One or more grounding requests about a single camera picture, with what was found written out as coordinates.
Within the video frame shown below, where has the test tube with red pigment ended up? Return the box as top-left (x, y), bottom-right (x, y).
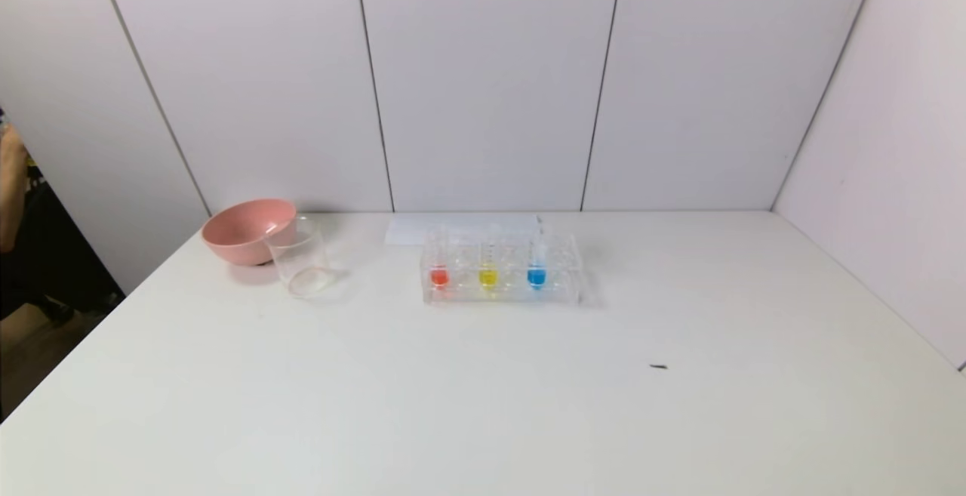
top-left (429, 226), bottom-right (451, 291)

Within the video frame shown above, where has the test tube with yellow pigment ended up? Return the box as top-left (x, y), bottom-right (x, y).
top-left (478, 224), bottom-right (500, 291)

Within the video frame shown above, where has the test tube with blue pigment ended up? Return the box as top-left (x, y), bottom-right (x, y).
top-left (527, 217), bottom-right (549, 291)

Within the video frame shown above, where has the clear plastic test tube rack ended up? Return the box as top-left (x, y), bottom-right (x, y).
top-left (421, 229), bottom-right (584, 307)

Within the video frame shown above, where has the clear glass beaker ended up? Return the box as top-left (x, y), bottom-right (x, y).
top-left (263, 217), bottom-right (334, 299)

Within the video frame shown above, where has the white paper sheet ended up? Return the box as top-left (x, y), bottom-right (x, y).
top-left (384, 214), bottom-right (543, 246)

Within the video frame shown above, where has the pink bowl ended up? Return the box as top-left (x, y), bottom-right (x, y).
top-left (201, 199), bottom-right (297, 266)

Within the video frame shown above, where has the black furniture beside table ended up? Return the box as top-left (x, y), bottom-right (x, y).
top-left (0, 179), bottom-right (126, 323)

